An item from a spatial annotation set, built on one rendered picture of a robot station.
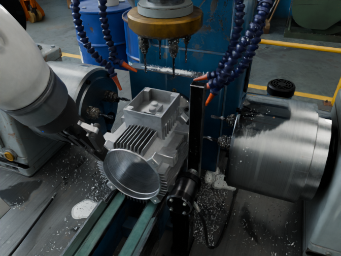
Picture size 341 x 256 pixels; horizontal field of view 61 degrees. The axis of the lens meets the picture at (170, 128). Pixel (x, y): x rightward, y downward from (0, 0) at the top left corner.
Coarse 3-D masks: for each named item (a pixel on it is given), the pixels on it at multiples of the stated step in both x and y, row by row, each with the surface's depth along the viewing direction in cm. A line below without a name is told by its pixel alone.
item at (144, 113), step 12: (144, 96) 78; (156, 96) 78; (168, 96) 77; (132, 108) 70; (144, 108) 75; (156, 108) 73; (168, 108) 70; (132, 120) 70; (144, 120) 69; (156, 120) 68; (168, 120) 72; (168, 132) 73
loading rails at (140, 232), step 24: (120, 192) 78; (168, 192) 77; (96, 216) 71; (120, 216) 76; (144, 216) 72; (168, 216) 83; (72, 240) 65; (96, 240) 67; (120, 240) 80; (144, 240) 65
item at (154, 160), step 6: (180, 114) 78; (180, 120) 78; (186, 120) 77; (108, 144) 68; (108, 150) 68; (150, 156) 65; (156, 156) 64; (150, 162) 64; (156, 162) 64; (156, 198) 71; (162, 198) 72
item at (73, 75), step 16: (48, 64) 86; (64, 64) 86; (80, 64) 89; (64, 80) 80; (80, 80) 79; (96, 80) 84; (112, 80) 94; (80, 96) 79; (96, 96) 86; (112, 96) 90; (80, 112) 80; (96, 112) 82; (112, 112) 96; (32, 128) 86
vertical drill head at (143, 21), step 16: (144, 0) 68; (160, 0) 63; (176, 0) 64; (128, 16) 67; (144, 16) 65; (160, 16) 63; (176, 16) 64; (192, 16) 65; (144, 32) 64; (160, 32) 63; (176, 32) 63; (192, 32) 65; (144, 48) 70; (160, 48) 80; (176, 48) 67; (144, 64) 73
